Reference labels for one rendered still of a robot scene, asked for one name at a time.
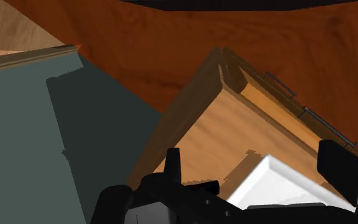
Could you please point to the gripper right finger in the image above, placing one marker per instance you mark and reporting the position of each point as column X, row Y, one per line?
column 340, row 167

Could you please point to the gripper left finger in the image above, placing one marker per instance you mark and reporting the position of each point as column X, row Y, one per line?
column 173, row 173

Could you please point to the white flat square box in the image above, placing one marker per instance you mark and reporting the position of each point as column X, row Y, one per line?
column 274, row 183

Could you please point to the wooden chest of drawers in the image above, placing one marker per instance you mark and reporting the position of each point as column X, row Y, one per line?
column 228, row 130

